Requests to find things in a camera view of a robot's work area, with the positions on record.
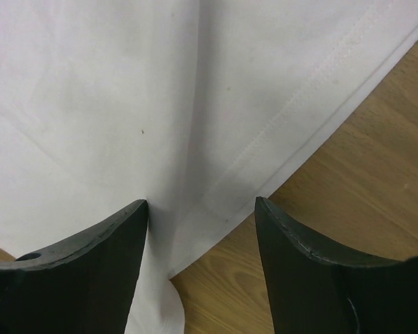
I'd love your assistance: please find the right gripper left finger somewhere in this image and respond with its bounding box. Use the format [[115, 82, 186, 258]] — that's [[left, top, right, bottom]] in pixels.
[[0, 200, 148, 333]]

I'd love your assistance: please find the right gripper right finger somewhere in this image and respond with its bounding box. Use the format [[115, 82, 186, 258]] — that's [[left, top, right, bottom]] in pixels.
[[254, 197, 418, 333]]

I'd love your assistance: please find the white t-shirt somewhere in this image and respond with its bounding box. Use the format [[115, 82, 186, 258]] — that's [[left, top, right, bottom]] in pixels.
[[0, 1, 418, 333]]

